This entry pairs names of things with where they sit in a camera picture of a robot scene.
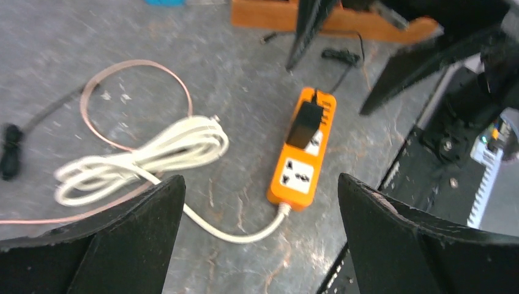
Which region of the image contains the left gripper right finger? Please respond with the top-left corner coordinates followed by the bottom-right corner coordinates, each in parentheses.
top-left (338, 173), bottom-right (518, 293)

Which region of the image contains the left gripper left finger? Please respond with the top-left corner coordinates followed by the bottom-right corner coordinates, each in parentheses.
top-left (1, 175), bottom-right (186, 293)

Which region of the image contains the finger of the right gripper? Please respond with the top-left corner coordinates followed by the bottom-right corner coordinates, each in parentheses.
top-left (285, 0), bottom-right (339, 71)
top-left (359, 25), bottom-right (503, 116)

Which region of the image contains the orange power strip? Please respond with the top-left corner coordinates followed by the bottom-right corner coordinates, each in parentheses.
top-left (266, 87), bottom-right (337, 216)

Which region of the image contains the blue folding extension socket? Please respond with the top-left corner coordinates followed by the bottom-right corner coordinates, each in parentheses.
top-left (145, 0), bottom-right (185, 7)

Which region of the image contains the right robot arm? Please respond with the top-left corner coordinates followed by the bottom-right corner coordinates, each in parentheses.
top-left (345, 1), bottom-right (518, 115)

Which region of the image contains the orange divided tray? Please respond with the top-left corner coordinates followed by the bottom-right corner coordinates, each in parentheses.
top-left (230, 0), bottom-right (439, 44)

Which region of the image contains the black power adapter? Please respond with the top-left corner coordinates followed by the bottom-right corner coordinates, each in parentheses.
top-left (285, 89), bottom-right (324, 149)

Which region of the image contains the black adapter cable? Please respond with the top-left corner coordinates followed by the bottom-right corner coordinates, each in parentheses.
top-left (259, 31), bottom-right (367, 95)

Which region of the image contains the white power strip cord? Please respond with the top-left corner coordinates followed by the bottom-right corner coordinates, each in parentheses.
top-left (53, 115), bottom-right (293, 245)

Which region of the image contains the pink thin cable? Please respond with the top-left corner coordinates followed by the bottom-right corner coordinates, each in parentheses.
top-left (0, 59), bottom-right (195, 227)

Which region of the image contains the black thin cable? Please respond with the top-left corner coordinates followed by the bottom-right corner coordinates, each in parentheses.
top-left (0, 83), bottom-right (100, 182)

